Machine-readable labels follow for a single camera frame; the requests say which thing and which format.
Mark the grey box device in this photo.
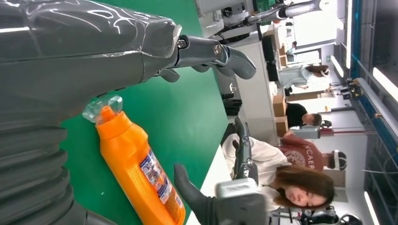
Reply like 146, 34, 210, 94
291, 125, 321, 140

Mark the brown cardboard box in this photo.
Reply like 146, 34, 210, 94
275, 116, 290, 138
272, 93, 287, 118

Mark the white cabinet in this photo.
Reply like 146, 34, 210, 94
236, 42, 280, 146

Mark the orange detergent bottle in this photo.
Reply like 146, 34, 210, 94
82, 94, 187, 225

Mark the black office chair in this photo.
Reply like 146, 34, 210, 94
261, 35, 280, 83

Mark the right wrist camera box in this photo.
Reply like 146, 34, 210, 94
215, 178, 268, 225

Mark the blue metal frame rack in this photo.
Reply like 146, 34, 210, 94
351, 0, 398, 199

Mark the black chair base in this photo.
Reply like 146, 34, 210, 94
222, 93, 244, 116

